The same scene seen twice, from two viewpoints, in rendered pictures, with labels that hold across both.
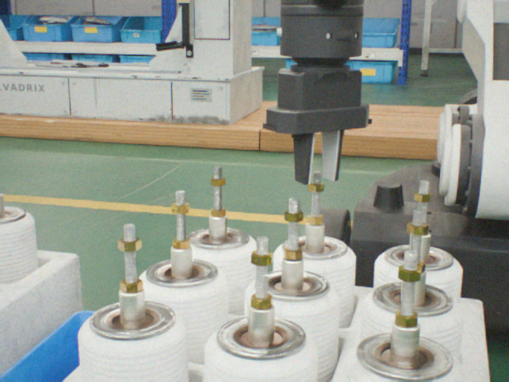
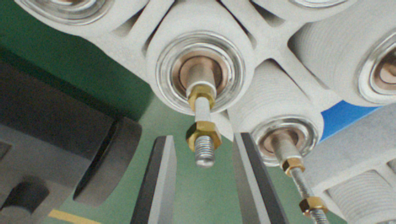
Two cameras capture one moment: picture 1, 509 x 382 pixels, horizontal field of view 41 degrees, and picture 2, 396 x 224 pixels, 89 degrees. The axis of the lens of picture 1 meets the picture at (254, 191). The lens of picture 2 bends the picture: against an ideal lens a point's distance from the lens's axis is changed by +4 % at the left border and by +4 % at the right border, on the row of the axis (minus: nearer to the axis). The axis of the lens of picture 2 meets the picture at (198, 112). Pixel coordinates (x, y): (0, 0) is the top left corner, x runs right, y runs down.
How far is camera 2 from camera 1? 0.71 m
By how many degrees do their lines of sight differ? 44
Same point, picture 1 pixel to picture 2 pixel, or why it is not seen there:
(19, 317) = (373, 140)
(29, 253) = (355, 193)
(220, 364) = not seen: outside the picture
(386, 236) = (55, 152)
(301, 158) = (270, 193)
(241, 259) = (278, 100)
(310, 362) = not seen: outside the picture
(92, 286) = (232, 194)
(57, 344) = (330, 125)
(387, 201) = (31, 191)
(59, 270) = (328, 178)
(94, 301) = not seen: hidden behind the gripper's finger
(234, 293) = (274, 80)
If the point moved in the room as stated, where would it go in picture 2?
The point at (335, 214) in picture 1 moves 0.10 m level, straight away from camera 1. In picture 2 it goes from (91, 192) to (77, 216)
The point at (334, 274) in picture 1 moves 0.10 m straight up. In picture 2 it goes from (203, 10) to (214, 61)
